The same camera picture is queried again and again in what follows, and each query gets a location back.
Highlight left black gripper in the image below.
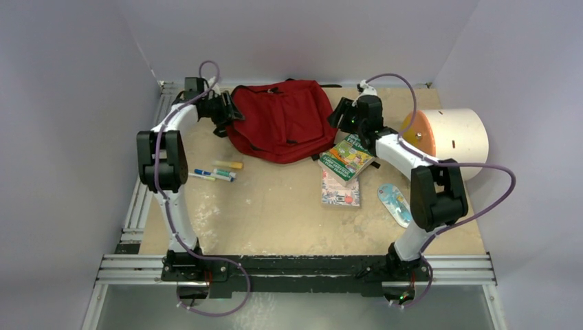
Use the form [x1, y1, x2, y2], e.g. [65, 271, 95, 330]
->
[204, 91, 243, 127]

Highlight red backpack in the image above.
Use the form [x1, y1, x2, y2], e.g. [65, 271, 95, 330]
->
[214, 79, 338, 164]

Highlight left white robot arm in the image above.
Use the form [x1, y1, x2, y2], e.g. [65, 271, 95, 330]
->
[136, 77, 243, 283]

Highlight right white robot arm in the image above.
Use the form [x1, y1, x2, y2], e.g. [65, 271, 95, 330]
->
[328, 95, 468, 280]

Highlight green treehouse paperback book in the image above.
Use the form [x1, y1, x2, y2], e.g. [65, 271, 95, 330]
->
[318, 134, 376, 187]

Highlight floral cover book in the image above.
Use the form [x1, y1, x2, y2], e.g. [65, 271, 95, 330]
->
[320, 170, 361, 208]

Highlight thin yellow-green pen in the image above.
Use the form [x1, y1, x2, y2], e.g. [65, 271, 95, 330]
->
[188, 173, 216, 182]

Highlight light blue pencil case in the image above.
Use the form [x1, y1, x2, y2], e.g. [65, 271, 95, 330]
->
[377, 184, 413, 228]

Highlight white cylinder with coloured disc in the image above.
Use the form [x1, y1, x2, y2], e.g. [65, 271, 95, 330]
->
[400, 109, 490, 163]

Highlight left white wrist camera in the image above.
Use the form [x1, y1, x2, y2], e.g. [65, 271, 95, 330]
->
[206, 76, 221, 94]

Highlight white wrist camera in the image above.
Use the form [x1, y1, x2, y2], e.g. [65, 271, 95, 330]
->
[357, 80, 378, 98]
[206, 76, 221, 94]

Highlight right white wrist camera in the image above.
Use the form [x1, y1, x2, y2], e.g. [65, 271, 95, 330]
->
[357, 80, 378, 98]

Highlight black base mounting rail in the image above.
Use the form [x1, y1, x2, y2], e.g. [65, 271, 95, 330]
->
[160, 255, 430, 298]

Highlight aluminium frame rails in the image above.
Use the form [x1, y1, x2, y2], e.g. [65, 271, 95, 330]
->
[82, 80, 507, 330]

